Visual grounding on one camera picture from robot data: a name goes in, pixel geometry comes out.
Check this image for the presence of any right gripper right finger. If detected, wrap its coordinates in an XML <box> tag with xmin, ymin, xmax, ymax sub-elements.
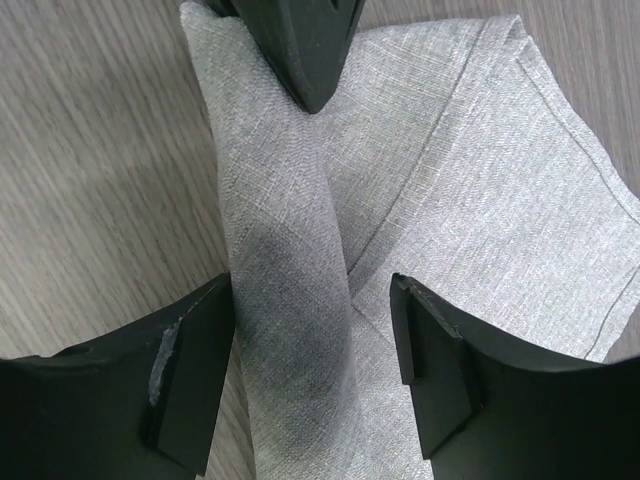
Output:
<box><xmin>390</xmin><ymin>274</ymin><xmax>639</xmax><ymax>479</ymax></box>

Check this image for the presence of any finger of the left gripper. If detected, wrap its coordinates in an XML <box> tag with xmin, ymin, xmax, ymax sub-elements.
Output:
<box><xmin>209</xmin><ymin>0</ymin><xmax>365</xmax><ymax>114</ymax></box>

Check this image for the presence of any grey cloth napkin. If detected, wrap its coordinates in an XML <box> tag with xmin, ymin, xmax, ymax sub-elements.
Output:
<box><xmin>180</xmin><ymin>2</ymin><xmax>639</xmax><ymax>479</ymax></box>

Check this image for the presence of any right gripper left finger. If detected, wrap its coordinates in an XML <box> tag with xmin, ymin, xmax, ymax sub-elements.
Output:
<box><xmin>1</xmin><ymin>274</ymin><xmax>235</xmax><ymax>479</ymax></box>

